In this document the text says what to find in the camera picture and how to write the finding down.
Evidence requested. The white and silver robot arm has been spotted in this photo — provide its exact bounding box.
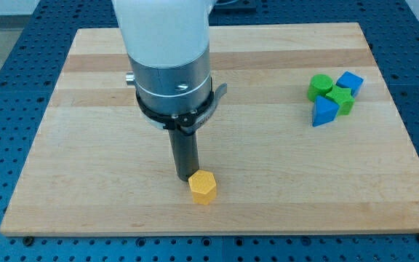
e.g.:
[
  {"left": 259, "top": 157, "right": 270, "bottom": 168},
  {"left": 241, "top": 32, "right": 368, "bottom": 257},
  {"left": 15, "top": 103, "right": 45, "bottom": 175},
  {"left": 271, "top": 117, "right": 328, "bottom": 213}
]
[{"left": 113, "top": 0, "right": 216, "bottom": 115}]

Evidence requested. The green star block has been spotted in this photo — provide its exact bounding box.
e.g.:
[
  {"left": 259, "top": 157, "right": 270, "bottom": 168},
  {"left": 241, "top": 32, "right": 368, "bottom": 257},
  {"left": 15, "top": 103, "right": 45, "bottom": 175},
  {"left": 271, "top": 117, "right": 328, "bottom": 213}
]
[{"left": 325, "top": 85, "right": 355, "bottom": 115}]

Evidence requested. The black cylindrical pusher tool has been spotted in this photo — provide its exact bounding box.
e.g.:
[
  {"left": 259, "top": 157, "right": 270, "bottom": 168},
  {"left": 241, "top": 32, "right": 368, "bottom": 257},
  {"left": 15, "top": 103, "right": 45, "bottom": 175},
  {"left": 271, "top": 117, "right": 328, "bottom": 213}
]
[{"left": 168, "top": 130, "right": 199, "bottom": 182}]

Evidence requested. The yellow hexagon block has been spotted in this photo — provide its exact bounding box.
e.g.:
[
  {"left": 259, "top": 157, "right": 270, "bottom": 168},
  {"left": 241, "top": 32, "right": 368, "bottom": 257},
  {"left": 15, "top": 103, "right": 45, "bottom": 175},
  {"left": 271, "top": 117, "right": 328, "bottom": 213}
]
[{"left": 188, "top": 170, "right": 217, "bottom": 205}]

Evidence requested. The blue triangle block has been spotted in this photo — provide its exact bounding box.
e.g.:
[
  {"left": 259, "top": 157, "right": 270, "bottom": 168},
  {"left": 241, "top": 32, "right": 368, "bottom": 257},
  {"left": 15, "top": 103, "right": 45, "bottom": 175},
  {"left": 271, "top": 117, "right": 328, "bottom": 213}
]
[{"left": 312, "top": 96, "right": 340, "bottom": 127}]

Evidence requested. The green cylinder block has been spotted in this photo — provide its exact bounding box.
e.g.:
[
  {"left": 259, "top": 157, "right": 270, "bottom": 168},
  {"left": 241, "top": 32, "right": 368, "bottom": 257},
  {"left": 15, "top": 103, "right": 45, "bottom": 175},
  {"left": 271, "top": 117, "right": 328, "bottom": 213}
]
[{"left": 307, "top": 74, "right": 333, "bottom": 102}]

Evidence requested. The wooden board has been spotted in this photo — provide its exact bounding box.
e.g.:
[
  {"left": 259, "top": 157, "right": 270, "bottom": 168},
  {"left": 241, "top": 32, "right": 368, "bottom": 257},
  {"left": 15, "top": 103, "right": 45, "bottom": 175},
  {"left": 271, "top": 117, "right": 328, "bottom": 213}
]
[{"left": 0, "top": 23, "right": 419, "bottom": 237}]

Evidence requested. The blue cube block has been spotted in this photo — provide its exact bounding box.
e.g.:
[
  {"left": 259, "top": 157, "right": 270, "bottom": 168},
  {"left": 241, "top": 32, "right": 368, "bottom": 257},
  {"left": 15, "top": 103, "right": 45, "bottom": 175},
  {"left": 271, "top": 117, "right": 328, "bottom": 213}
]
[{"left": 336, "top": 71, "right": 364, "bottom": 98}]

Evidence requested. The black clamp ring with lever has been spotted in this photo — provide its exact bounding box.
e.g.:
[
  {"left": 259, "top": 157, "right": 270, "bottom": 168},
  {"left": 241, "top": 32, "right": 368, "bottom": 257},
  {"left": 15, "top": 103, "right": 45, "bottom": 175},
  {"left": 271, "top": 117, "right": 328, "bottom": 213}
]
[{"left": 135, "top": 82, "right": 228, "bottom": 136}]

